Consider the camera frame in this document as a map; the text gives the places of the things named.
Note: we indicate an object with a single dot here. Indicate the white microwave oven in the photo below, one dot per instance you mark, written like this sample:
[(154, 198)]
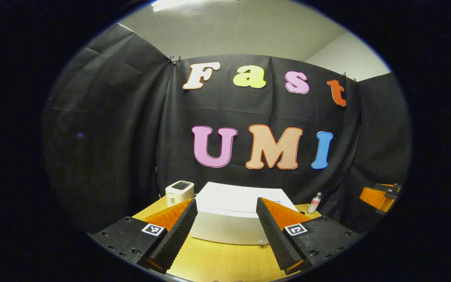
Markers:
[(229, 211)]

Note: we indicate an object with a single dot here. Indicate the black backdrop cloth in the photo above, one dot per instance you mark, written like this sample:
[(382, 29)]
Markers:
[(131, 137)]

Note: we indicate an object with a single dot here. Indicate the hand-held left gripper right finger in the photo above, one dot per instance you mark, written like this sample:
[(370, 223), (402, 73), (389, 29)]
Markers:
[(274, 235)]

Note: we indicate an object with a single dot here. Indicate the small bottle with pink label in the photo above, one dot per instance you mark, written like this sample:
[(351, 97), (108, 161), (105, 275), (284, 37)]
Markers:
[(314, 204)]

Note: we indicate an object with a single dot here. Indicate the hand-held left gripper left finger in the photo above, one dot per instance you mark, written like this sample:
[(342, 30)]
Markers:
[(178, 235)]

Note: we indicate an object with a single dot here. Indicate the ceiling light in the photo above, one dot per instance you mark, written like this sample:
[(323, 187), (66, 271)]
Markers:
[(178, 4)]

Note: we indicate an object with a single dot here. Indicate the white toaster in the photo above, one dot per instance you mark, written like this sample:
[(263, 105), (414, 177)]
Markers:
[(178, 192)]

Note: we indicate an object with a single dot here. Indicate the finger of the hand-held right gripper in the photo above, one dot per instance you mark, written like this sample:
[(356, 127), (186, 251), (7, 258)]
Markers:
[(374, 197)]

